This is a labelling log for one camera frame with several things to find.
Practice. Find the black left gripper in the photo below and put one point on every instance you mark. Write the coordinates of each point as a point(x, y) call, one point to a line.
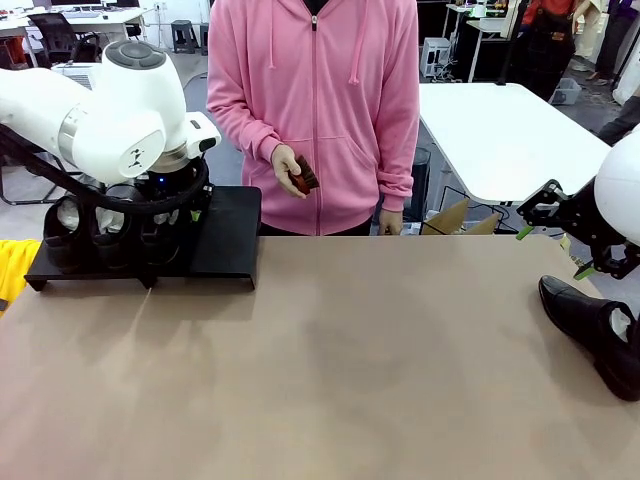
point(170, 186)

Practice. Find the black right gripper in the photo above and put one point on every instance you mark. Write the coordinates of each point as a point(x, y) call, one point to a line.
point(582, 215)

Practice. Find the brown wooden shoe brush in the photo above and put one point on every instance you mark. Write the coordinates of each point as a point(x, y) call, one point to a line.
point(307, 177)

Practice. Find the person's right forearm pink sleeve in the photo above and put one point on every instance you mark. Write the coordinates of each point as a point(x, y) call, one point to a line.
point(240, 127)

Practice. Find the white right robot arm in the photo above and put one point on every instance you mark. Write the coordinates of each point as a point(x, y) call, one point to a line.
point(620, 190)

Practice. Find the person's left forearm pink sleeve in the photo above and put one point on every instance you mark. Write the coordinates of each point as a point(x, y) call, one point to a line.
point(400, 165)

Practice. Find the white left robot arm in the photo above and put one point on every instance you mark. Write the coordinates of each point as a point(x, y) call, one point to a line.
point(100, 115)

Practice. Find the person's right hand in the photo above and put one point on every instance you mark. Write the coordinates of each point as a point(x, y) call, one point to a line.
point(282, 165)

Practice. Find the person's left hand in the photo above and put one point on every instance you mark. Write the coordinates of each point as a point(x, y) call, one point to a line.
point(391, 222)

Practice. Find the bent leg in dark trousers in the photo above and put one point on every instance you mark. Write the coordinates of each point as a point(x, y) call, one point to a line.
point(620, 125)

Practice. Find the large white table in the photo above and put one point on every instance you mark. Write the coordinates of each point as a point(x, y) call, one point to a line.
point(500, 130)

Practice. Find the open cardboard box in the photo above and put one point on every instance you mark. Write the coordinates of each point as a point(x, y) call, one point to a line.
point(450, 217)

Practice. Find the grey storage bin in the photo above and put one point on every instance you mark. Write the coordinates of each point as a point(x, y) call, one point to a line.
point(565, 92)

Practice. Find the person in pink hoodie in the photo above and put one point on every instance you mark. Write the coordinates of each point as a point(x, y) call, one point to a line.
point(320, 100)

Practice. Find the grey plastic stool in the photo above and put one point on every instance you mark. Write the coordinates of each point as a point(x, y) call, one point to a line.
point(183, 32)
point(204, 35)

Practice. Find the white air purifier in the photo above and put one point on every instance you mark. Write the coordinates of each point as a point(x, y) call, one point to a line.
point(87, 80)

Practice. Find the small white box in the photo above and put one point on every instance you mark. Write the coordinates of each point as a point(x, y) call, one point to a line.
point(410, 229)

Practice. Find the person in black apron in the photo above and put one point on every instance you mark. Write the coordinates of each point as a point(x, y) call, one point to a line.
point(545, 45)

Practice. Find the standing person dark trousers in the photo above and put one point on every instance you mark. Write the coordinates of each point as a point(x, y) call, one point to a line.
point(612, 40)

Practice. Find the yellow cloth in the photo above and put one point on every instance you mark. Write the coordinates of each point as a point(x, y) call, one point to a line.
point(15, 275)

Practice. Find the long white office desk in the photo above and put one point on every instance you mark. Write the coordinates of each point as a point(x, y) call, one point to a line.
point(100, 19)

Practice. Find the black mesh office chair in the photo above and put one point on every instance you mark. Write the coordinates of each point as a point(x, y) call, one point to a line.
point(55, 32)

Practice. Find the white computer case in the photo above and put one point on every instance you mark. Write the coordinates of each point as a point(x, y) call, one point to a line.
point(435, 57)

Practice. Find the small white workbench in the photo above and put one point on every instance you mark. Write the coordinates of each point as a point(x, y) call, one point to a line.
point(482, 24)

